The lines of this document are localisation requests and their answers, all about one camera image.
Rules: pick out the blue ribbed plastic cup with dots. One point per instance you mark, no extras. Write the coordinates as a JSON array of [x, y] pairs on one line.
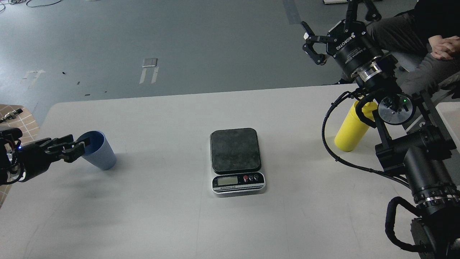
[[98, 152]]

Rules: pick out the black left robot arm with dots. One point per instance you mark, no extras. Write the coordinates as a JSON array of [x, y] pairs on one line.
[[10, 166]]

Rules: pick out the yellow squeeze seasoning bottle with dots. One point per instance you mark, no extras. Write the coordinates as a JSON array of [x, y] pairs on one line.
[[351, 131]]

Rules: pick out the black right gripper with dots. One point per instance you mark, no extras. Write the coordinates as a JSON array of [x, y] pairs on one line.
[[348, 41]]

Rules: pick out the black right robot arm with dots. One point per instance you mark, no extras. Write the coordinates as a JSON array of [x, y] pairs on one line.
[[415, 141]]

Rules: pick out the seated person clasped hands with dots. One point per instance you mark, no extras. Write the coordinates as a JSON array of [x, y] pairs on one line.
[[445, 48]]

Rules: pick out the seated person in black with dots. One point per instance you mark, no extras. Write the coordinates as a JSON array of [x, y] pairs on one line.
[[410, 31]]

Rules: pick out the grey floor plate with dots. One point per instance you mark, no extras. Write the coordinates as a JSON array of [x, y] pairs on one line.
[[149, 62]]

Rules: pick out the black digital kitchen scale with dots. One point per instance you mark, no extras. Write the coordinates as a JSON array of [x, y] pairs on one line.
[[236, 162]]

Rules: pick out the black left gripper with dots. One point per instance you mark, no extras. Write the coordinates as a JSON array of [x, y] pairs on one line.
[[35, 161]]

